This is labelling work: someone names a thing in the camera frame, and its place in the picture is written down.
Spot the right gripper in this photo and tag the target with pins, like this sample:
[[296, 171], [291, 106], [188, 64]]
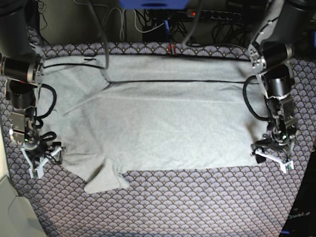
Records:
[[23, 132]]

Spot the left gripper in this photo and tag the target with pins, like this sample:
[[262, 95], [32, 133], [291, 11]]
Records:
[[282, 127]]

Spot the light grey T-shirt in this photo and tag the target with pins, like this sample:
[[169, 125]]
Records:
[[148, 113]]

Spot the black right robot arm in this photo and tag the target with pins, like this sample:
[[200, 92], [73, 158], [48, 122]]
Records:
[[22, 64]]

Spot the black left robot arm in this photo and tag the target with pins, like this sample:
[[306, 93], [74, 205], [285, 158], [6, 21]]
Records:
[[270, 50]]

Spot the fan-patterned grey tablecloth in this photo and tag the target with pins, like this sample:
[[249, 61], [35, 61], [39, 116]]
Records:
[[221, 202]]

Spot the red table clamp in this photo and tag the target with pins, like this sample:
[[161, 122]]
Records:
[[172, 49]]

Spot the black power strip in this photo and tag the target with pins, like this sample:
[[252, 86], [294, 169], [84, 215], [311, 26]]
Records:
[[212, 15]]

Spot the black power adapter box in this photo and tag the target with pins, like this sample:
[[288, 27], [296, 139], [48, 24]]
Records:
[[157, 35]]

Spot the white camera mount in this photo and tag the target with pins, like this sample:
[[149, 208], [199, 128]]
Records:
[[36, 160], [285, 162]]

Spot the blue mount plate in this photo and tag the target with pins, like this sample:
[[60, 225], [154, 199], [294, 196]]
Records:
[[153, 4]]

